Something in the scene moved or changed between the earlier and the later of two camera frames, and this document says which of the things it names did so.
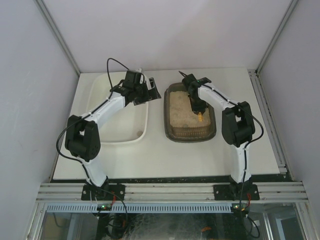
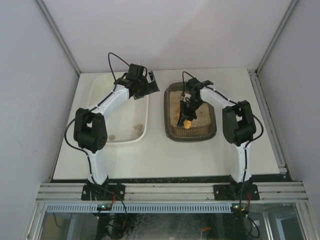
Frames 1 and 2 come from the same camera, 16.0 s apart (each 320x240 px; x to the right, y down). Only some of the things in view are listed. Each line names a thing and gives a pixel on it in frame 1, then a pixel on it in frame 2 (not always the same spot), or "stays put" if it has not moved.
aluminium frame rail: x=285 y=191 stays put
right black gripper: x=198 y=109 -> x=189 y=106
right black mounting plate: x=233 y=192 stays put
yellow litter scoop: x=200 y=116 -> x=187 y=124
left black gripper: x=146 y=92 -> x=146 y=86
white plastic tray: x=129 y=125 stays put
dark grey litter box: x=181 y=123 stays put
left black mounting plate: x=91 y=192 stays put
